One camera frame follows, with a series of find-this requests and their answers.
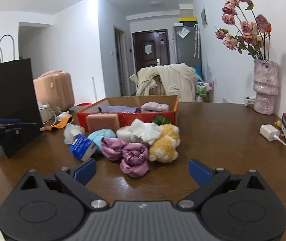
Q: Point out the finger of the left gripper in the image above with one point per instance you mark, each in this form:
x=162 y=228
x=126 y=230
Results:
x=10 y=121

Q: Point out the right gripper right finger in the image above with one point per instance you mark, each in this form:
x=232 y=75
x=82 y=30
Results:
x=210 y=183

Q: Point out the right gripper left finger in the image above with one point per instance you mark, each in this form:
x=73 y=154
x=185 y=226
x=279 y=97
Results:
x=73 y=182

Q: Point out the blue tissue pack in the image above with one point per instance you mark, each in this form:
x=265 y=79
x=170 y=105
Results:
x=82 y=148

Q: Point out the light blue plush toy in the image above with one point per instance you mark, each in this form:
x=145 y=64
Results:
x=97 y=136

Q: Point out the pale green mesh pouf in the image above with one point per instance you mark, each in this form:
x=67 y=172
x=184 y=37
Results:
x=71 y=131

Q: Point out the yellow plush toy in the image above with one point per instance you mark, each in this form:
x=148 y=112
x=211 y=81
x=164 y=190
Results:
x=164 y=149

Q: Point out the mauve satin scrunchie cloth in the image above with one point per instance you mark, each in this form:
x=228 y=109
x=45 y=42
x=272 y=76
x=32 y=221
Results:
x=133 y=156

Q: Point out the pink scrubbing sponge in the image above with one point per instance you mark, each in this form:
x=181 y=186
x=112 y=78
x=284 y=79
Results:
x=97 y=122

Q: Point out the white foam block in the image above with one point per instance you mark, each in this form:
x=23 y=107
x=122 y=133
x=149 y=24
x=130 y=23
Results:
x=124 y=134

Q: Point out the white tissue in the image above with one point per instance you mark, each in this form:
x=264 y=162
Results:
x=146 y=133

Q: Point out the lavender fabric sachet pillow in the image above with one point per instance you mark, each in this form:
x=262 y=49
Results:
x=121 y=109

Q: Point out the black paper shopping bag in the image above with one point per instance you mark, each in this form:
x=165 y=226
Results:
x=17 y=98

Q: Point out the pink hard-shell suitcase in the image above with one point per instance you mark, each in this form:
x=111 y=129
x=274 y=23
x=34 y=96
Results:
x=54 y=88

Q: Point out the white tube on table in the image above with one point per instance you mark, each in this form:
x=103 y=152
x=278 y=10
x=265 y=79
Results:
x=63 y=115

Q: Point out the red plastic bucket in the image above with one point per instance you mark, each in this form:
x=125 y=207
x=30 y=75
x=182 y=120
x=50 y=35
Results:
x=84 y=104

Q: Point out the small white packet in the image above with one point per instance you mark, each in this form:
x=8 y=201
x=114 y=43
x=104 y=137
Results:
x=249 y=101

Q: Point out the red cardboard box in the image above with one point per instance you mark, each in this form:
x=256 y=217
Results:
x=125 y=118

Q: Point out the chair with cream coat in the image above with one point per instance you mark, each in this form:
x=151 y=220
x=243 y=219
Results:
x=176 y=79

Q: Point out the pink speckled vase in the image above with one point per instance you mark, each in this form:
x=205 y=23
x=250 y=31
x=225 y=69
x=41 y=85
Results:
x=266 y=85

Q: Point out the grey refrigerator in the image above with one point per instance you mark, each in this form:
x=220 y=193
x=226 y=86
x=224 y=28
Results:
x=187 y=50

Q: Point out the dark brown entrance door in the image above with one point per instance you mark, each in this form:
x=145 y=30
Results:
x=151 y=48

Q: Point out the dried pink rose bouquet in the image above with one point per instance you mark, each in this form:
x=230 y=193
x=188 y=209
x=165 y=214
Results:
x=253 y=31

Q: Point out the yellow box on refrigerator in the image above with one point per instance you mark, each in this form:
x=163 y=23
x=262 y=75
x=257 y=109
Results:
x=187 y=20

